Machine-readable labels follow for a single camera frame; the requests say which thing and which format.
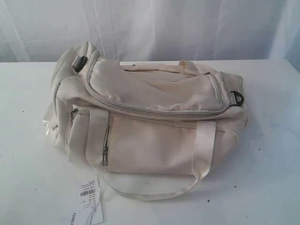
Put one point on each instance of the cream duffel bag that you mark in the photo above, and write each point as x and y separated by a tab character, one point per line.
144	118

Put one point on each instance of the white paper price tag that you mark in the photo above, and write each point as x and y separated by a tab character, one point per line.
80	203

